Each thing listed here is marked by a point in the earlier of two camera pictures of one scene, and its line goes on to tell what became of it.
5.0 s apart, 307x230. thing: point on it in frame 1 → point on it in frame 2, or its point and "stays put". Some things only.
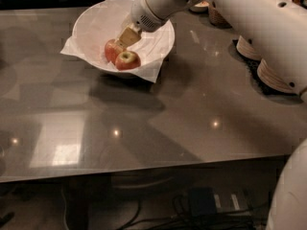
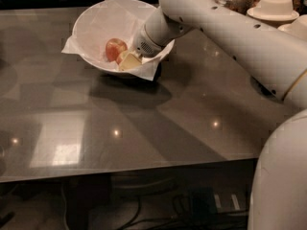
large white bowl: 104,21 stays put
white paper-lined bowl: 104,20 stays put
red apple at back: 112,50 stays put
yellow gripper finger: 129,37 → 129,61
